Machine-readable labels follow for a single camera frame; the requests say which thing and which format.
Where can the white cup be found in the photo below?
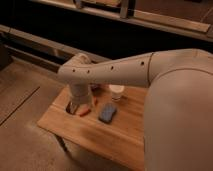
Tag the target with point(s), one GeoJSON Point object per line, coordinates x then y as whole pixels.
{"type": "Point", "coordinates": [116, 91]}

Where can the blue sponge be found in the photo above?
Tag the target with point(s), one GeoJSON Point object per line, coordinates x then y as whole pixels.
{"type": "Point", "coordinates": [107, 113]}

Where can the wooden table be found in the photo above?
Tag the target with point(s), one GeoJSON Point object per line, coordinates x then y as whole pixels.
{"type": "Point", "coordinates": [120, 141]}

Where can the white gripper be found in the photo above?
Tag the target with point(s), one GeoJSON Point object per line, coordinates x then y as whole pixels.
{"type": "Point", "coordinates": [79, 94]}

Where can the wooden counter ledge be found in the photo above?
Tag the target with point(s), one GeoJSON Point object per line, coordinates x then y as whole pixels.
{"type": "Point", "coordinates": [184, 27]}

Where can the orange carrot toy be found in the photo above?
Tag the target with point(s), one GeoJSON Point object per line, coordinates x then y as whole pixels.
{"type": "Point", "coordinates": [84, 112]}

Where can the small red object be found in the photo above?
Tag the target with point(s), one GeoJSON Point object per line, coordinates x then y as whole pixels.
{"type": "Point", "coordinates": [95, 101]}

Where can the metal table leg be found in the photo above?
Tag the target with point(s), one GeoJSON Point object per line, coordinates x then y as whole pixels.
{"type": "Point", "coordinates": [61, 143]}

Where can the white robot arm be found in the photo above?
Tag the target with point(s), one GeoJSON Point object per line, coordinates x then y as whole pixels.
{"type": "Point", "coordinates": [178, 111]}

